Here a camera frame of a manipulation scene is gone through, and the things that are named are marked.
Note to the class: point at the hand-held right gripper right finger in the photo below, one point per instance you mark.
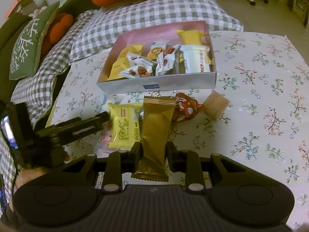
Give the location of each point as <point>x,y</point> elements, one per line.
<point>171,152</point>

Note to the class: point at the small red pumpkin cushion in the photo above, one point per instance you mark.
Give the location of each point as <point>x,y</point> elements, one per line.
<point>60,24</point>

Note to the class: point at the white nut snack packet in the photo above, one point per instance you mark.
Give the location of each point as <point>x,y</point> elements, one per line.
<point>165,60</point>
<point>137,72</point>
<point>137,59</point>

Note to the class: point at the tan clear snack packet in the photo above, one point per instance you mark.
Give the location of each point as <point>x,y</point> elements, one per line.
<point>216,105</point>

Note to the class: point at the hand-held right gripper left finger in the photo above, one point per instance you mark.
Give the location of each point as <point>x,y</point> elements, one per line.
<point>135,152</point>

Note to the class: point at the gold snack packet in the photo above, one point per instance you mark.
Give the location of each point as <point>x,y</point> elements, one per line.
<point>155,130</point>

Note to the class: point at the red brown snack packet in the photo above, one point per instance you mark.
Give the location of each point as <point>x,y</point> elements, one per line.
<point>185,107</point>

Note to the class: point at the person's left hand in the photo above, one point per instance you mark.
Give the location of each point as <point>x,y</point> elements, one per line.
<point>31,176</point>

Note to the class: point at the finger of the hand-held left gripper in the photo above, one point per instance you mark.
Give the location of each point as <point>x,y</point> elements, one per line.
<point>96,118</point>
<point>94,128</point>

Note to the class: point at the floral cloth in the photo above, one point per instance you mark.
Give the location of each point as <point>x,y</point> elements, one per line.
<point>253,101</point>

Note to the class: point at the pink snack packet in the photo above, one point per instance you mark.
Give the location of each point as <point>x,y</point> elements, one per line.
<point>106,137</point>

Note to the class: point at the pink plush toy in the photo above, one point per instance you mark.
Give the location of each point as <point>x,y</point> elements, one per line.
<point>38,11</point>

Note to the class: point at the green snowflake cushion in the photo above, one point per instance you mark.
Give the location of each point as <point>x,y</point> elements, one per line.
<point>26,43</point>

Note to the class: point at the grey checkered pillow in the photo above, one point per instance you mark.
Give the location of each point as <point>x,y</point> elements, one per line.
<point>60,60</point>
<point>144,12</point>
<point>6,164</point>

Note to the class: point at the large yellow snack packet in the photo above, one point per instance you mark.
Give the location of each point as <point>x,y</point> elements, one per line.
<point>122,64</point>

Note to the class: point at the white and red snack packet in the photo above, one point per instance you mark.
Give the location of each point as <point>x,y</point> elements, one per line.
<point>195,59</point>

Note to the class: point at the blue and yellow cookie packet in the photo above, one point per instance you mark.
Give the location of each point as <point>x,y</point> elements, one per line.
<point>155,50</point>

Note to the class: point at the dark green sofa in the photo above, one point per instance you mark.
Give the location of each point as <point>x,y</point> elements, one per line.
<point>6,53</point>

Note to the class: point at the white and blue snack packet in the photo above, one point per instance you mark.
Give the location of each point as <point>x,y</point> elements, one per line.
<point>113,100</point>

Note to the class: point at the pink and silver storage box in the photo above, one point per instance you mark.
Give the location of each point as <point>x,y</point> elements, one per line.
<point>169,82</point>

